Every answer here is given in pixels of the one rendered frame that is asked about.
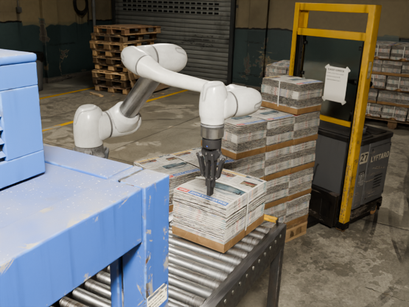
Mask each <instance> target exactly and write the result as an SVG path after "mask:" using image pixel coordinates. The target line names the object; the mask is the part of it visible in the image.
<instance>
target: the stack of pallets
mask: <svg viewBox="0 0 409 307"><path fill-rule="evenodd" d="M149 28H153V32H148V31H149ZM102 29H107V31H102ZM135 29H138V31H135ZM156 33H161V26H151V25H141V24H115V25H99V26H94V33H91V40H92V41H89V43H90V48H91V49H92V51H93V54H92V56H93V63H94V64H95V69H94V70H92V75H93V84H94V86H95V91H102V90H106V89H108V93H117V92H120V91H122V94H124V95H128V94H129V92H130V89H131V86H130V83H131V82H130V81H129V78H128V71H127V70H126V67H125V66H124V64H123V63H122V60H121V52H122V50H123V49H124V48H126V47H128V46H141V42H147V45H151V44H154V40H156V35H157V34H156ZM144 35H149V39H143V38H144ZM99 36H103V37H104V38H99ZM130 36H135V38H130ZM98 44H103V46H98ZM100 51H104V52H105V53H100ZM101 58H105V59H106V60H101ZM102 66H106V67H102ZM100 73H104V74H100ZM101 80H103V81H101ZM103 87H104V88H103Z"/></svg>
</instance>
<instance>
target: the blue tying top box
mask: <svg viewBox="0 0 409 307"><path fill-rule="evenodd" d="M36 60H37V56H36V54H34V53H31V52H22V51H12V50H6V49H0V189H1V188H4V187H6V186H9V185H12V184H14V183H17V182H20V181H22V180H25V179H27V178H30V177H33V176H35V175H38V174H41V173H44V172H45V171H46V170H45V162H44V150H43V136H42V128H41V114H40V100H39V92H38V77H37V64H36Z"/></svg>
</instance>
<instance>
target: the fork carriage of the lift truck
mask: <svg viewBox="0 0 409 307"><path fill-rule="evenodd" d="M311 188H312V190H311V193H310V194H311V198H310V200H309V212H308V214H309V215H308V216H310V215H311V216H313V217H315V218H317V219H318V221H319V222H321V223H323V224H325V225H327V226H330V227H333V226H335V223H336V218H337V210H338V201H339V196H340V195H339V194H337V193H335V192H333V191H330V190H328V189H325V188H322V187H320V186H317V185H314V184H313V183H312V185H311Z"/></svg>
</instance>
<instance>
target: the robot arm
mask: <svg viewBox="0 0 409 307"><path fill-rule="evenodd" d="M121 60H122V63H123V64H124V66H125V67H126V68H127V69H128V70H129V71H131V72H132V73H134V74H136V75H138V76H140V77H139V79H138V80H137V82H136V83H135V85H134V86H133V88H132V89H131V91H130V92H129V94H128V95H127V97H126V98H125V100H124V101H122V102H118V103H117V104H116V105H115V106H113V107H112V108H110V109H109V110H107V111H102V110H101V108H99V107H98V106H96V105H93V104H86V105H82V106H80V107H79V108H78V109H77V111H76V113H75V116H74V122H73V132H74V142H75V148H74V151H76V152H81V153H84V154H88V155H93V156H96V157H100V158H105V151H106V150H107V147H106V146H103V140H105V139H107V138H115V137H120V136H125V135H130V134H132V133H134V132H136V131H137V130H138V129H139V128H140V126H141V124H142V117H141V114H140V112H139V110H140V109H141V108H142V106H143V105H144V104H145V103H146V101H147V100H148V98H149V97H150V96H151V95H152V93H153V92H154V91H155V89H156V88H157V86H158V85H159V84H160V83H162V84H165V85H168V86H173V87H177V88H182V89H185V90H191V91H196V92H200V101H199V115H200V119H201V124H200V125H201V130H200V135H201V137H202V149H201V151H199V152H197V153H196V156H197V158H198V162H199V167H200V172H201V176H202V177H204V178H205V179H206V181H205V185H206V186H207V194H206V195H207V196H211V195H213V193H214V187H215V180H217V179H219V178H220V176H221V174H222V170H223V166H224V163H225V161H226V159H227V157H224V156H223V155H222V151H221V147H222V138H223V136H224V126H225V120H226V119H228V118H232V117H235V118H237V117H242V116H247V115H250V114H253V113H255V112H256V111H258V109H260V106H261V104H262V96H261V94H260V92H258V90H255V89H253V88H247V87H245V86H239V85H235V84H230V85H228V86H225V84H224V83H223V82H221V81H208V80H204V79H199V78H196V77H192V76H187V75H184V74H180V73H177V72H179V71H181V70H182V69H183V68H184V67H185V66H186V63H187V54H186V51H185V50H184V49H182V48H181V47H179V46H177V45H175V44H167V43H160V44H151V45H143V46H128V47H126V48H124V49H123V50H122V52H121ZM203 156H204V157H205V161H204V157H203ZM219 157H220V162H219V164H218V168H217V160H218V158H219Z"/></svg>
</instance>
